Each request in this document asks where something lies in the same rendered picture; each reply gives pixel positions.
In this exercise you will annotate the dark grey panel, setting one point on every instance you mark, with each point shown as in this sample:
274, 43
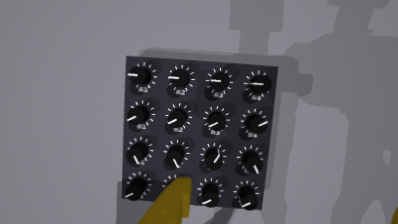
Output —
203, 115

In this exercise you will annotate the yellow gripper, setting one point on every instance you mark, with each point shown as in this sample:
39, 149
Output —
173, 204

